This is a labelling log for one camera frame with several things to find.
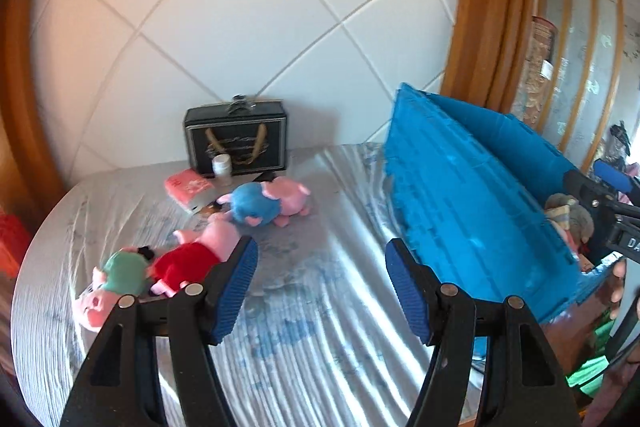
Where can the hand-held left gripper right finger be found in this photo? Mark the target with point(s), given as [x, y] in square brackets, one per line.
[405, 287]

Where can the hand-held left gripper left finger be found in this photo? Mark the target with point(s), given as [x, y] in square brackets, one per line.
[235, 287]

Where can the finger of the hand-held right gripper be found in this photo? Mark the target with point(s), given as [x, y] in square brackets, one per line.
[612, 174]
[585, 189]

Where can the pig plush red dress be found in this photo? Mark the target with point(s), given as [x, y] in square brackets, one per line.
[185, 262]

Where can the blue plush toy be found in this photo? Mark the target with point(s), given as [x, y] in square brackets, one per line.
[255, 202]

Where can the blue plastic crate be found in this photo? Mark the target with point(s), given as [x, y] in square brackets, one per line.
[450, 207]

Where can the pink plush toy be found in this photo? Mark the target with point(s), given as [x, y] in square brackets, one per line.
[290, 194]

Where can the pig plush green dress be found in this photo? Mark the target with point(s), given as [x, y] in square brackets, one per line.
[125, 272]

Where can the small white bottle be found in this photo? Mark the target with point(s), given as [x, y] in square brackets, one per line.
[222, 169]

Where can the striped cloth-covered desktop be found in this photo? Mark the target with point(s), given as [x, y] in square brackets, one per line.
[325, 282]

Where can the person's right hand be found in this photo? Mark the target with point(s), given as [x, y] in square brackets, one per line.
[619, 287]

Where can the grey plush toy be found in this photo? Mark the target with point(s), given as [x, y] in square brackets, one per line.
[575, 219]

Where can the pink tissue pack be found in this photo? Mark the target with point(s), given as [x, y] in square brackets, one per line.
[187, 187]

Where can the patterned tall canister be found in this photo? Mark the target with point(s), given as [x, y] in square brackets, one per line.
[540, 67]

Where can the green cloth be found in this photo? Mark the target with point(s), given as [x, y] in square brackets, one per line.
[592, 367]

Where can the glass door wooden bars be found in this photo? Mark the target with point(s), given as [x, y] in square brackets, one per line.
[590, 32]

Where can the metal clip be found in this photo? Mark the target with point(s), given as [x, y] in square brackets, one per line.
[241, 103]

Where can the red bag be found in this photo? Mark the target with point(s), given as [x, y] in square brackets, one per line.
[11, 242]

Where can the wooden door frame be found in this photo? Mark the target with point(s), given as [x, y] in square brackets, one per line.
[490, 7]

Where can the curved wooden frame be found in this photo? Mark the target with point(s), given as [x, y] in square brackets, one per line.
[22, 82]

